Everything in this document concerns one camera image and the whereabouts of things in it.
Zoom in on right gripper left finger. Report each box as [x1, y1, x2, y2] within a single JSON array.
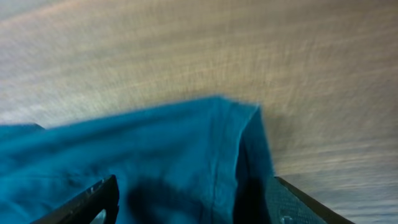
[[33, 175, 119, 224]]

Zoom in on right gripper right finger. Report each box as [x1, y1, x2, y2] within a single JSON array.
[[265, 177, 354, 224]]

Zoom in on navy blue shorts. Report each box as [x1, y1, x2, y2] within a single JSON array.
[[1, 96, 274, 223]]

